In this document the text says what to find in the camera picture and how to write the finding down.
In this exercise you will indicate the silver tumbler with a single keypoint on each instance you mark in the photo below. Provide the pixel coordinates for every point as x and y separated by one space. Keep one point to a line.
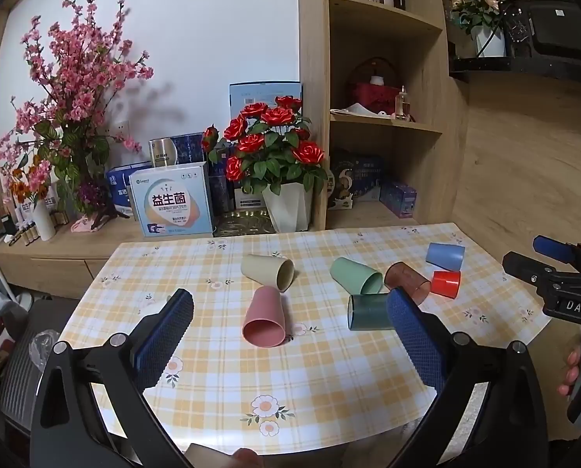
162 153

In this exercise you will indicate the pink blossom branches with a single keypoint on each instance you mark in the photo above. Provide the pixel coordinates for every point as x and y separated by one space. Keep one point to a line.
75 102

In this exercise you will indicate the pale blue flat box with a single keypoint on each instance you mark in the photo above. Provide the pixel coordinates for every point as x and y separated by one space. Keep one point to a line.
249 97

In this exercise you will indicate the red rose plant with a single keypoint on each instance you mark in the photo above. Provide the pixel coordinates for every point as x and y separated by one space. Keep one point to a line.
271 146

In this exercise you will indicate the brown transparent cup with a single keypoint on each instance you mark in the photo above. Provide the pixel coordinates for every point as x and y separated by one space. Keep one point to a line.
410 279

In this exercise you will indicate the pink cup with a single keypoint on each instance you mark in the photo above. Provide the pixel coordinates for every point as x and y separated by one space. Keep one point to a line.
267 309

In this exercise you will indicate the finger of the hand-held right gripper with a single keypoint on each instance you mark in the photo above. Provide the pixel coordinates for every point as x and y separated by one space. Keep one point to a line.
527 267
553 248

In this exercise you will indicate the peach rose plant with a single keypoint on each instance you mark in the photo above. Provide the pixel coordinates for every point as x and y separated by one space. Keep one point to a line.
480 5

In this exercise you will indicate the white wall socket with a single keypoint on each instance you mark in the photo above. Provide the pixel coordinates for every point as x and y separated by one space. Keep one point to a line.
119 129

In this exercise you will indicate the gold foil tray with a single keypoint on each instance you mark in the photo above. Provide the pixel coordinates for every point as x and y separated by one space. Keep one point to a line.
241 223

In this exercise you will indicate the purple flower bunch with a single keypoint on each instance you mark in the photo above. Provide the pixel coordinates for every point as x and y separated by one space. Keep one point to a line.
93 194

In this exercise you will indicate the wooden shelf unit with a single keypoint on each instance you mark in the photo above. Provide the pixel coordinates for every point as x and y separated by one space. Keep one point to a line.
314 83

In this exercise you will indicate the purple blue small box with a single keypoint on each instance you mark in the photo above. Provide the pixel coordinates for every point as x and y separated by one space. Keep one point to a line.
398 199

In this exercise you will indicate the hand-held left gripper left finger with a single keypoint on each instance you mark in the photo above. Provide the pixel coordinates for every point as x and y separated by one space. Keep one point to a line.
166 336

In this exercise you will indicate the light blue printed box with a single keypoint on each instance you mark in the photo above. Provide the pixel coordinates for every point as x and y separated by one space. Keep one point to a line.
171 202

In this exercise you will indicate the round white flower pot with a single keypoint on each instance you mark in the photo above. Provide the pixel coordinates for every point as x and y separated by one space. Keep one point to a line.
490 43

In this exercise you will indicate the beige cup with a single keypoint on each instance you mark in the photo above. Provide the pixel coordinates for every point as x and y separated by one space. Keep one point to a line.
263 269

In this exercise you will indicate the dark blue patterned box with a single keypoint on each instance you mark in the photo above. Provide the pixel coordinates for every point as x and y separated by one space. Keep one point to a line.
192 148

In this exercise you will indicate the red cup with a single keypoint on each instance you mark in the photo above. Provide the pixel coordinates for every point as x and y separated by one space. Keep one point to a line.
446 283

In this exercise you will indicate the yellow checked floral tablecloth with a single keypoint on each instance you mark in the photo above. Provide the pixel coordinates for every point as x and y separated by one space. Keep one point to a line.
319 375

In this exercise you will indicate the clear perfume bottle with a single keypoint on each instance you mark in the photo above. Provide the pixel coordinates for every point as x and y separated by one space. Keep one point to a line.
402 105

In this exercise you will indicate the white faceted flower pot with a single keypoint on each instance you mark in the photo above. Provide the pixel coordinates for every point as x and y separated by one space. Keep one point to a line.
288 209

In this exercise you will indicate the blue night-sky printed box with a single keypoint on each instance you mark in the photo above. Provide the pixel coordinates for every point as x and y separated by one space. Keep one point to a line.
356 180

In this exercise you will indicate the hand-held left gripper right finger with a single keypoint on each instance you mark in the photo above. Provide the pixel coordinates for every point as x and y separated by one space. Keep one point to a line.
414 339

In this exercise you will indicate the light green cup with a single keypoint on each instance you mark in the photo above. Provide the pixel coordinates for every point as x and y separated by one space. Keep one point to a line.
352 273

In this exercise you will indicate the person's right hand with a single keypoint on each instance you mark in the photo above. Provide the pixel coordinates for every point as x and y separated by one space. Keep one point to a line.
572 373

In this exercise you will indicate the white face mask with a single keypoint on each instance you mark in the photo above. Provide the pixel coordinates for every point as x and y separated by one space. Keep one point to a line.
358 108

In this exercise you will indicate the blue cup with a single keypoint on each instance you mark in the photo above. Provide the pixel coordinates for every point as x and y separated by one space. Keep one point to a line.
445 256

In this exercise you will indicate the black appliance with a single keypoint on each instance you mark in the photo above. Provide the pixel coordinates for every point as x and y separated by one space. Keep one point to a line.
553 29

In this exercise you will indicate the row of small brown bottles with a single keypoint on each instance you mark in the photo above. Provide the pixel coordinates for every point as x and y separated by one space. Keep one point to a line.
24 235

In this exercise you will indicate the clear plastic bag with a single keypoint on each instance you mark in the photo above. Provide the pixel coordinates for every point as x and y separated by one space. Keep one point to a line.
42 346

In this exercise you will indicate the slim white vase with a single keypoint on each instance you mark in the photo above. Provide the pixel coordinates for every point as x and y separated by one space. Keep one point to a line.
44 222

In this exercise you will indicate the dark teal cup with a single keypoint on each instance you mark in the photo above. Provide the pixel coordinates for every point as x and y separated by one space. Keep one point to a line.
371 313

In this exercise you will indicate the wooden sideboard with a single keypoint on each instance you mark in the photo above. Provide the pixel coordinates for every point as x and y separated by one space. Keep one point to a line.
51 263

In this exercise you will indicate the tall dark blue box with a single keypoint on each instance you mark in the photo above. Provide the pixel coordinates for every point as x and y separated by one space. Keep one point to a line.
220 190

